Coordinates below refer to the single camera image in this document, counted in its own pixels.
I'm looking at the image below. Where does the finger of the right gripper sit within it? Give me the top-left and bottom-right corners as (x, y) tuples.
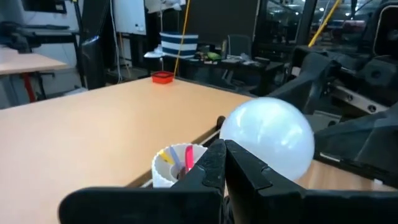
(269, 52), (341, 114)
(313, 104), (398, 189)

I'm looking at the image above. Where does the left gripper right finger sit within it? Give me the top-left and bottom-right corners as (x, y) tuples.
(224, 139), (398, 224)

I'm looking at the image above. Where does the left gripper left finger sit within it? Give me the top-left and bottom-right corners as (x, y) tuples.
(58, 139), (226, 224)

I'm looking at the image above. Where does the white lightbulb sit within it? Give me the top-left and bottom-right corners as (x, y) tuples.
(219, 96), (315, 182)

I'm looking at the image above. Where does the white textured pen cup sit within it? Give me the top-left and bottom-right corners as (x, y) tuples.
(151, 142), (208, 189)

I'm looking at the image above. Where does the yellow highlighter pen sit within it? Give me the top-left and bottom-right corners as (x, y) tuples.
(158, 149), (175, 166)

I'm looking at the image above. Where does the blue highlighter pen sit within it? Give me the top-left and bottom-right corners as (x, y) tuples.
(169, 146), (183, 167)

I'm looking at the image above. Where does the pink highlighter pen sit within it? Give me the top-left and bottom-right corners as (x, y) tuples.
(185, 144), (195, 170)

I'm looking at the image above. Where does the light wood desk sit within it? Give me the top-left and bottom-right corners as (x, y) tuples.
(0, 77), (252, 224)

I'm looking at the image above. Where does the red plastic box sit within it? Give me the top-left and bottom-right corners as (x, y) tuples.
(151, 70), (175, 85)

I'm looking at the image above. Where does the blue white striped bag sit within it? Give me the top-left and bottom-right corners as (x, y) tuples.
(160, 32), (199, 59)

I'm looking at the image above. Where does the white desk lamp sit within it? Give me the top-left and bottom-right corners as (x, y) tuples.
(144, 0), (187, 60)

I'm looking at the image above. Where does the black upright panel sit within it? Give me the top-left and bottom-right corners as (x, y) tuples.
(77, 0), (109, 90)

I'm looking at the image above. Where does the white whiteboard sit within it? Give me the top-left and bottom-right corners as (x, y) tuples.
(112, 0), (147, 36)

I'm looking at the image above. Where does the light wood background table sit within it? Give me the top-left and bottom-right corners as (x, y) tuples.
(0, 46), (68, 77)

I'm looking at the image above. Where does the black monitor screen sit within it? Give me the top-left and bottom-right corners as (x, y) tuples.
(21, 0), (68, 15)

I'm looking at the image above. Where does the thick yellow cable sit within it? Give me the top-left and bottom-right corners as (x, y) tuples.
(307, 0), (343, 48)

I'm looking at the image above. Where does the thin yellow cable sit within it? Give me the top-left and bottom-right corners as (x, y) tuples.
(173, 0), (191, 77)

